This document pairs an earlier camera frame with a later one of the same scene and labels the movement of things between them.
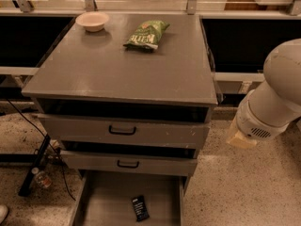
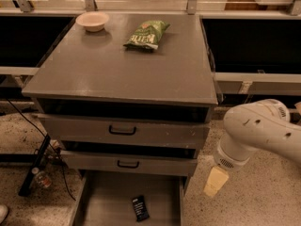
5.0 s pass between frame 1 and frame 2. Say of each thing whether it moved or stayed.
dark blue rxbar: stayed
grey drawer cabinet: stayed
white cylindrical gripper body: moved
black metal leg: stayed
